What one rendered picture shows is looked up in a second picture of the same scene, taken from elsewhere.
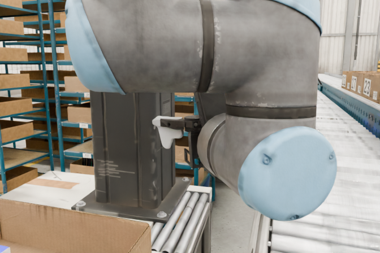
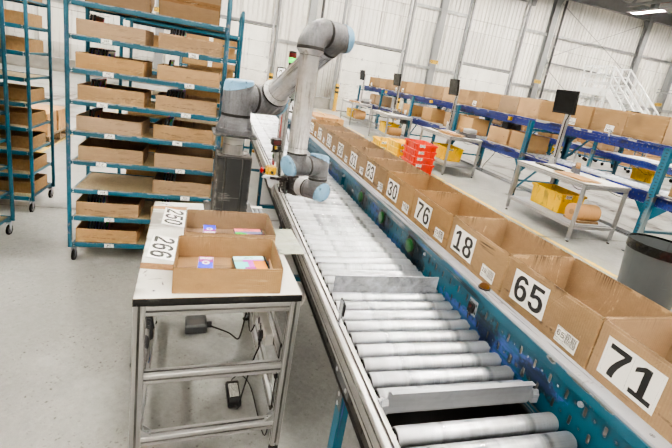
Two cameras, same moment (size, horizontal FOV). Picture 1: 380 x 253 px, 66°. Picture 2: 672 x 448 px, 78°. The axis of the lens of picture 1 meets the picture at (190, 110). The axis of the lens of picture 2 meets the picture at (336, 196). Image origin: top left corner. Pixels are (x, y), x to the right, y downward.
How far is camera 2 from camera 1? 1.67 m
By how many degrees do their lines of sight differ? 35
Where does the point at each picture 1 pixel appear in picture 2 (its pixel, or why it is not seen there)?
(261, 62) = (319, 171)
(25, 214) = (210, 215)
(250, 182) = (316, 193)
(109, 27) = (297, 165)
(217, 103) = not seen: hidden behind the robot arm
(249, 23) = (318, 164)
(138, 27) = (302, 165)
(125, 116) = (236, 171)
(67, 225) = (231, 217)
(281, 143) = (322, 186)
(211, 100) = not seen: hidden behind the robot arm
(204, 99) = not seen: hidden behind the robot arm
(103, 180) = (219, 203)
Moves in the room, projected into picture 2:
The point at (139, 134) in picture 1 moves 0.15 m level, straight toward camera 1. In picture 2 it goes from (242, 180) to (257, 188)
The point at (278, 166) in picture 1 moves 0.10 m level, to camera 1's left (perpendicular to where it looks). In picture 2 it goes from (321, 190) to (302, 191)
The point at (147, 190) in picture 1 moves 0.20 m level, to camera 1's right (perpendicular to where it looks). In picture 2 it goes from (243, 206) to (277, 205)
